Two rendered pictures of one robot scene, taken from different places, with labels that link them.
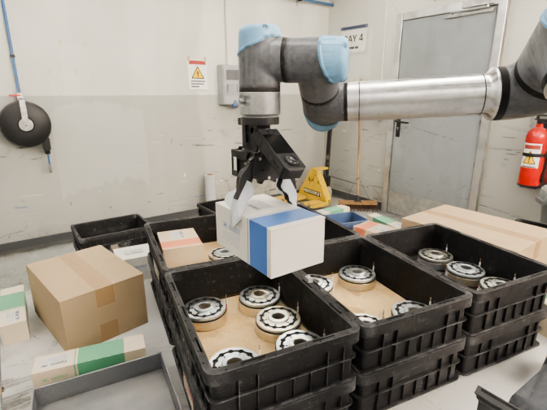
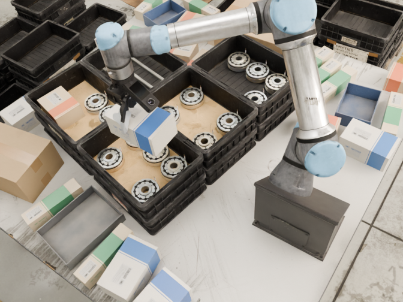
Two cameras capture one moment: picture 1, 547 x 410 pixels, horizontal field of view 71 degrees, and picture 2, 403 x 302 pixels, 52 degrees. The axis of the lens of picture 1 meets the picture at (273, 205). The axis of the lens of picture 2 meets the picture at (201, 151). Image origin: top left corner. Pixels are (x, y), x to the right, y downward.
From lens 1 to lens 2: 0.80 m
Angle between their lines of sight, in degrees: 38
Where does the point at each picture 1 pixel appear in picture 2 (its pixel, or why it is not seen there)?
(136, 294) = (51, 153)
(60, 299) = (14, 180)
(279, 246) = (156, 142)
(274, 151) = (140, 99)
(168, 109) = not seen: outside the picture
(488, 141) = not seen: outside the picture
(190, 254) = (74, 113)
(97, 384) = (65, 214)
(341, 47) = (165, 41)
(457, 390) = (256, 150)
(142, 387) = (91, 206)
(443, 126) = not seen: outside the picture
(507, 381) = (280, 136)
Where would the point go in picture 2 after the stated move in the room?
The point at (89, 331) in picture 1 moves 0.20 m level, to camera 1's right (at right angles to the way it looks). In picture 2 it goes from (36, 186) to (84, 170)
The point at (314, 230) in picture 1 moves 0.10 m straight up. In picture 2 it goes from (170, 124) to (165, 102)
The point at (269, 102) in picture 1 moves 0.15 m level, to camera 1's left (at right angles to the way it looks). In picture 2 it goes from (128, 71) to (75, 87)
